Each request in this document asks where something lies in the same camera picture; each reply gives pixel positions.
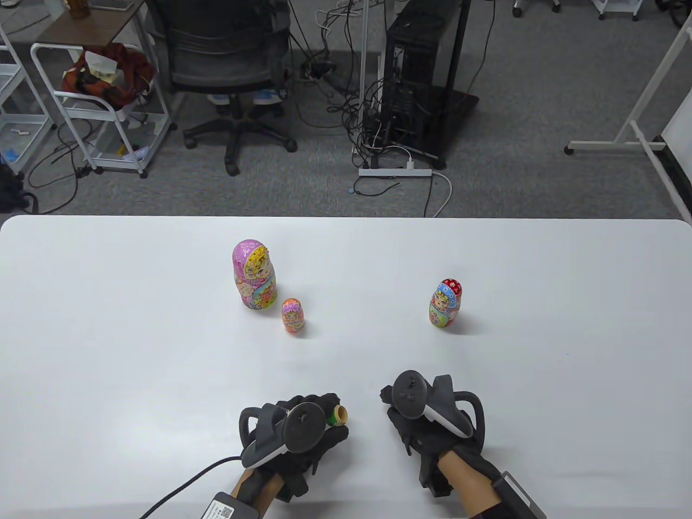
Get person's right forearm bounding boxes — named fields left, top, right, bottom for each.
left=437, top=453, right=509, bottom=519

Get tangle of black cables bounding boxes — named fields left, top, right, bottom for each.
left=289, top=0, right=390, bottom=169

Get white floor cable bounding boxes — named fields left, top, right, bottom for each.
left=430, top=172, right=453, bottom=218

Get black power brick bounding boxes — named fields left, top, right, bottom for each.
left=300, top=61, right=338, bottom=82

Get person's left forearm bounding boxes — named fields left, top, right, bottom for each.
left=231, top=469, right=284, bottom=517

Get black office chair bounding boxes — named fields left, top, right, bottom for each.
left=145, top=0, right=298, bottom=177

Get white board panel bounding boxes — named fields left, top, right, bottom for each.
left=651, top=92, right=692, bottom=217

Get white power strip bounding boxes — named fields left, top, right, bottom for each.
left=358, top=168, right=433, bottom=178

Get thin cable with blue disc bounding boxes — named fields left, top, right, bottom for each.
left=350, top=180, right=402, bottom=197

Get black backpack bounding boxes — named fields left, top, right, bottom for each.
left=0, top=161, right=39, bottom=214

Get black floor cable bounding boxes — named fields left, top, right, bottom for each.
left=27, top=116, right=94, bottom=216

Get person's right hand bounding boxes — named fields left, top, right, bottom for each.
left=380, top=383, right=501, bottom=497

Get red orange fabric bag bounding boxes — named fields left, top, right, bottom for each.
left=61, top=42, right=155, bottom=109

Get black computer tower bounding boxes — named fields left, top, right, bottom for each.
left=378, top=10, right=450, bottom=169

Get white paper sheet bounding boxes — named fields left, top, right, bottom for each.
left=84, top=50, right=121, bottom=76

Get red blue Russian doll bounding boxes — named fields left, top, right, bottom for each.
left=429, top=278, right=463, bottom=329

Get person's left hand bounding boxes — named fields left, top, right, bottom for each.
left=234, top=393, right=349, bottom=503

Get white metal pole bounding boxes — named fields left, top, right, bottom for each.
left=354, top=0, right=375, bottom=169

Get black metal stand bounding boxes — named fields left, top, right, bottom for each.
left=432, top=0, right=480, bottom=169

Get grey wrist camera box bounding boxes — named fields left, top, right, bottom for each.
left=201, top=491, right=260, bottom=519
left=491, top=470, right=548, bottom=519

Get white metal frame stand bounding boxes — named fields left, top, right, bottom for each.
left=565, top=15, right=692, bottom=223

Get large pink Russian doll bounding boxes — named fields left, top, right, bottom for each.
left=232, top=239, right=278, bottom=311

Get black wheeled base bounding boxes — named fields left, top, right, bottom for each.
left=655, top=0, right=692, bottom=29

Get small orange Russian doll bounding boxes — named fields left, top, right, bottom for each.
left=281, top=297, right=305, bottom=335

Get white shelf unit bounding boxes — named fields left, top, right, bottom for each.
left=0, top=24, right=56, bottom=176

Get grey hand controller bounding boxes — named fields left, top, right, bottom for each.
left=391, top=370, right=485, bottom=449
left=239, top=401, right=329, bottom=470

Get white rolling cart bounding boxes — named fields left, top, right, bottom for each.
left=31, top=42, right=179, bottom=179

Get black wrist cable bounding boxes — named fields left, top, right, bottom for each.
left=139, top=456, right=244, bottom=519

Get wooden side table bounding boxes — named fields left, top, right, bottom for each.
left=35, top=0, right=151, bottom=46

